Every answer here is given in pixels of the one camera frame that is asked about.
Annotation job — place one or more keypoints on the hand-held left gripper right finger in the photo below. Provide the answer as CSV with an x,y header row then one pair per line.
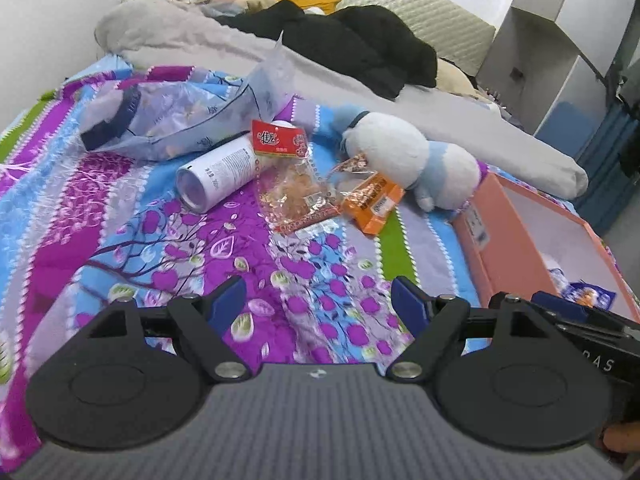
x,y
410,302

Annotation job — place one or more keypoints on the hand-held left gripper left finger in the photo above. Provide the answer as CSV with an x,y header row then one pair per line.
x,y
227,302

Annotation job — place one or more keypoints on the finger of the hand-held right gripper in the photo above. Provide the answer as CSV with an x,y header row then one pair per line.
x,y
565,307

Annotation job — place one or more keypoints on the pink cardboard box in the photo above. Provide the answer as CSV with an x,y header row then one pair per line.
x,y
505,245

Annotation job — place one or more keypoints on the person's right hand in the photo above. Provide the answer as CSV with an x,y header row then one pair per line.
x,y
622,435

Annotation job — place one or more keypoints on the blue and white snack packet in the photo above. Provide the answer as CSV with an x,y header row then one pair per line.
x,y
587,294

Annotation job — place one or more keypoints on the floral printed bedsheet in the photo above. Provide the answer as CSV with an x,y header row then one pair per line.
x,y
150,240

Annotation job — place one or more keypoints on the orange snack packet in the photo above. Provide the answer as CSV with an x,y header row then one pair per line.
x,y
372,202

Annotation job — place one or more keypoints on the clear snack packet red label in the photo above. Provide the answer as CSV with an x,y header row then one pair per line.
x,y
295,195

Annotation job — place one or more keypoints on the white cylindrical bottle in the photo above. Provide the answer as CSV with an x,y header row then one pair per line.
x,y
220,170

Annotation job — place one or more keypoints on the blue curtain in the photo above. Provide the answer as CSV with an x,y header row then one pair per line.
x,y
610,180

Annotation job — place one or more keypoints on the small patterned snack packet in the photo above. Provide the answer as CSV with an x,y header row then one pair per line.
x,y
350,166

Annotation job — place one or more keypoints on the white and blue plush toy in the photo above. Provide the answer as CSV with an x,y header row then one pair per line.
x,y
395,145

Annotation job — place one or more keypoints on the blue padded board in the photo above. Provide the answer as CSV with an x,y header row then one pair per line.
x,y
567,130

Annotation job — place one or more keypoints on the grey duvet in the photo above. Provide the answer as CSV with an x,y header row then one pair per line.
x,y
475,125

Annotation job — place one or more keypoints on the hanging dark clothes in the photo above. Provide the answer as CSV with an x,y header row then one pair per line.
x,y
631,125

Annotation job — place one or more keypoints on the clear plastic bag blue trim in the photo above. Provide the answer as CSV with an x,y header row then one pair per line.
x,y
165,115

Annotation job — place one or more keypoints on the small clear zip bag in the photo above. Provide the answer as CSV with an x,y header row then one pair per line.
x,y
272,85

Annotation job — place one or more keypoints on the beige pillow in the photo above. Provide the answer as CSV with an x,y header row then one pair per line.
x,y
457,77

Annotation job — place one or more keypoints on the black jacket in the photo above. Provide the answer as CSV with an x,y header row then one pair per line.
x,y
350,45

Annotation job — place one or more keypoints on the cream quilted headboard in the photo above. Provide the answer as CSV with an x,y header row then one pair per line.
x,y
425,10

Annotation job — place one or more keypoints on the black wall socket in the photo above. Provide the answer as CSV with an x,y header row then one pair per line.
x,y
516,73

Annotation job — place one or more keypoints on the white wall cabinet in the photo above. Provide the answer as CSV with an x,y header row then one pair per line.
x,y
550,10

